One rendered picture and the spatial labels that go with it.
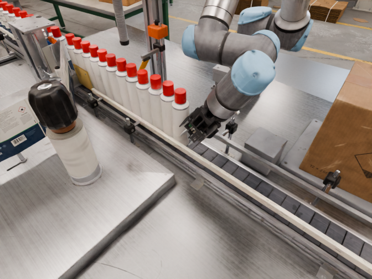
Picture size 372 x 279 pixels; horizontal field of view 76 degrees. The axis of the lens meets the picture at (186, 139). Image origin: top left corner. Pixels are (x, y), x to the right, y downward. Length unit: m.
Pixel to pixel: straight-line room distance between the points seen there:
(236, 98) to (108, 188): 0.43
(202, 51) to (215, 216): 0.43
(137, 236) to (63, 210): 0.20
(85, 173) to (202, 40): 0.46
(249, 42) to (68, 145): 0.47
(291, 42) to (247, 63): 0.56
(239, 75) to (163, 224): 0.44
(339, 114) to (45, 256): 0.77
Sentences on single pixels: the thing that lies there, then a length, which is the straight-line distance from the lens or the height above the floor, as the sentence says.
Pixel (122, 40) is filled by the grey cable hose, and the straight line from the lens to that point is 0.96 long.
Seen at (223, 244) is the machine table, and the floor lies 0.83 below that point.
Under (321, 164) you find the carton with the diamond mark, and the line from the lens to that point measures 0.80.
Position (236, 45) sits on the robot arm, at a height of 1.23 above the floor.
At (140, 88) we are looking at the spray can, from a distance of 0.77.
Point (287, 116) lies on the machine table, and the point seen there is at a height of 0.83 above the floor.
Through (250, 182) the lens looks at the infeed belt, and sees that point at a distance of 0.72.
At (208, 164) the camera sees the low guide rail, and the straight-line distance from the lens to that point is 0.69.
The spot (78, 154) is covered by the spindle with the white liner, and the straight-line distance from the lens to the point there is 0.66.
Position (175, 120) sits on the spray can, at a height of 1.00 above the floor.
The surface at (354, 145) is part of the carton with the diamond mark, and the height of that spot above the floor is 1.01.
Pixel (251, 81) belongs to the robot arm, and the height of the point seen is 1.22.
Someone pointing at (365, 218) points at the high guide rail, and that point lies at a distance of 0.67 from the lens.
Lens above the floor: 1.45
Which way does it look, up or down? 45 degrees down
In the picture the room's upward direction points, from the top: straight up
